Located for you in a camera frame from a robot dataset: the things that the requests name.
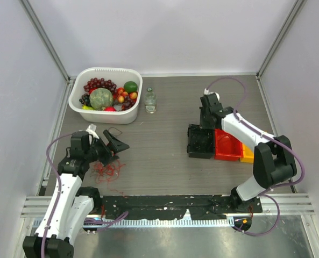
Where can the red grape bunch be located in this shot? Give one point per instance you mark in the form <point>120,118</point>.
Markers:
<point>95,83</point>

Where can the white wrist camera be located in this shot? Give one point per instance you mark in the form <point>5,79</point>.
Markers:
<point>91,129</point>
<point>207,92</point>

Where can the orange plastic bin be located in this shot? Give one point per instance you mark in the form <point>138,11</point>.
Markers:
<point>247,155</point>

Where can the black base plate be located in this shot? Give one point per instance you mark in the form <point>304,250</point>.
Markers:
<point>170,207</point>

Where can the red plastic bin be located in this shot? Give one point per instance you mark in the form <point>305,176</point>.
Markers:
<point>227,147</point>

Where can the peach fruit cluster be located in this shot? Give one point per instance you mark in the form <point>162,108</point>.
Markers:
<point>123,96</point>

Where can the black plastic bin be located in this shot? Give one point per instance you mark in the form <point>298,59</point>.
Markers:
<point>201,142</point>

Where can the white plastic basket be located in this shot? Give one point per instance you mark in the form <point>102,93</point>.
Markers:
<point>125,113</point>

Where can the white slotted cable duct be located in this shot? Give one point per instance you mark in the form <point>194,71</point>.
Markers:
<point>185,222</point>

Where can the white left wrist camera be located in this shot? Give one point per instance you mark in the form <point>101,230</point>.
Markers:
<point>91,129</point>

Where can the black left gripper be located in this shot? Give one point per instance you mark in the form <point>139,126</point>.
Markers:
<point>115,145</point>

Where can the red apple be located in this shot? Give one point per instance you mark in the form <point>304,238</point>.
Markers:
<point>111,108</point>

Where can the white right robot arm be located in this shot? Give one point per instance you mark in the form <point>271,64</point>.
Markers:
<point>273,163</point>

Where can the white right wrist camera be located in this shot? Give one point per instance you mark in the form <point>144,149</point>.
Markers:
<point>207,92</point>

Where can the green lime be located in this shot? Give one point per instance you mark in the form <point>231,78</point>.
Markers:
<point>130,87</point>

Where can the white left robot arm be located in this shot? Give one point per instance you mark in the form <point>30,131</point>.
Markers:
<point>71,203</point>

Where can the clear glass bottle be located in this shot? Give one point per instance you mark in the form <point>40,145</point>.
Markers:
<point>150,101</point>

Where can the green melon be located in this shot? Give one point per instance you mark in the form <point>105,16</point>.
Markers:
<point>101,98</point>

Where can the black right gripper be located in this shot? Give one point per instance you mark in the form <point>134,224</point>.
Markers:
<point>203,124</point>

